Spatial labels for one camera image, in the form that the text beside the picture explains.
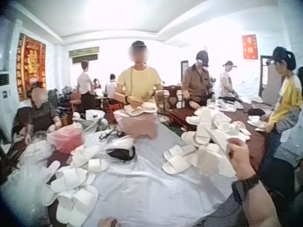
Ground person's right hand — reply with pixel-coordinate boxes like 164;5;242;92
225;137;258;182

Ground person's left hand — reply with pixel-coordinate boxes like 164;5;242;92
98;217;119;227

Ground white disposable slipper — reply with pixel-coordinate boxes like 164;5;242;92
162;144;198;159
196;142;237;178
161;155;198;176

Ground dark red table cloth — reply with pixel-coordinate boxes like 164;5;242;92
164;101;267;167

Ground pile of white slippers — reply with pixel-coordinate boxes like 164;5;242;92
43;144;109;221
181;105;252;148

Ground black bag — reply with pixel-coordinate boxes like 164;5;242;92
247;107;267;117

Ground row of white slippers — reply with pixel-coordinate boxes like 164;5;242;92
207;97;245;112

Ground black wrist band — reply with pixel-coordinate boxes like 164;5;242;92
231;174;261;202

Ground carved dark wooden chair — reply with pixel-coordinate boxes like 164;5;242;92
161;85;190;122

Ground white table sheet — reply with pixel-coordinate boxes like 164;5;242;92
78;122;239;227

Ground red paper poster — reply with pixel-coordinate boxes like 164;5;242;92
241;34;259;60

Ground pink box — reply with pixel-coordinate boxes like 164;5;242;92
113;109;159;140

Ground black pouch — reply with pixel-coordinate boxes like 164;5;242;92
106;145;136;162

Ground black scissors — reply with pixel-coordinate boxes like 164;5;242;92
98;129;125;140

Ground clear plastic bag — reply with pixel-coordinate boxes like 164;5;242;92
72;109;109;133

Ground red plastic bag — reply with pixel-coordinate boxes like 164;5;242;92
46;122;85;154

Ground green gold door sign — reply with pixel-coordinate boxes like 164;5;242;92
68;46;100;65

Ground heap of bags and clutter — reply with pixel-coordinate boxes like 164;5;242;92
46;87;82;114

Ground heap of clear plastic bags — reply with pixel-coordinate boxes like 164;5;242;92
13;136;54;192

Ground white standing air conditioner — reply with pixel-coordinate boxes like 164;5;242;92
0;71;13;143

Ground dark wooden door frame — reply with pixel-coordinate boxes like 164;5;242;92
258;55;276;98

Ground dark framed wall panel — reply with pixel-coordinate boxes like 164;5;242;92
180;60;189;83

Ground red gold wall hanging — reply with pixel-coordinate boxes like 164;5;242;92
16;32;47;103

